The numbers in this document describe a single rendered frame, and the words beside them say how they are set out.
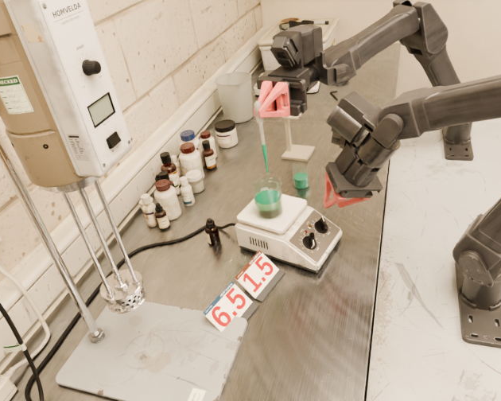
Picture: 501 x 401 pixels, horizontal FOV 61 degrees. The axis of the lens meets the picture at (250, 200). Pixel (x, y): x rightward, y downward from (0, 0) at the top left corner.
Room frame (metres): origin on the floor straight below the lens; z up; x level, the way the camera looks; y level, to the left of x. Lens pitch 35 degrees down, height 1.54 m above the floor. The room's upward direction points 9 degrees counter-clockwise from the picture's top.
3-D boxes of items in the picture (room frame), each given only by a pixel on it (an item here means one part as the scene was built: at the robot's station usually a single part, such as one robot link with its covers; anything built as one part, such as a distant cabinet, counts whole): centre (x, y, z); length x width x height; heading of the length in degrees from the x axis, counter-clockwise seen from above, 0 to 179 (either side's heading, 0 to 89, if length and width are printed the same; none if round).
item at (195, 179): (1.03, 0.14, 0.93); 0.05 x 0.05 x 0.05
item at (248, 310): (0.55, 0.07, 0.92); 0.09 x 0.06 x 0.04; 140
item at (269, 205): (0.74, -0.04, 1.03); 0.07 x 0.06 x 0.08; 50
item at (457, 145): (1.06, -0.61, 0.94); 0.20 x 0.07 x 0.08; 157
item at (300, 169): (0.96, -0.14, 0.93); 0.04 x 0.04 x 0.06
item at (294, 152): (1.14, -0.17, 0.96); 0.08 x 0.08 x 0.13; 60
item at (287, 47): (0.83, -0.11, 1.28); 0.07 x 0.06 x 0.11; 51
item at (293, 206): (0.76, -0.04, 0.98); 0.12 x 0.12 x 0.01; 52
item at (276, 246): (0.74, -0.06, 0.94); 0.22 x 0.13 x 0.08; 52
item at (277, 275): (0.63, 0.00, 0.92); 0.09 x 0.06 x 0.04; 140
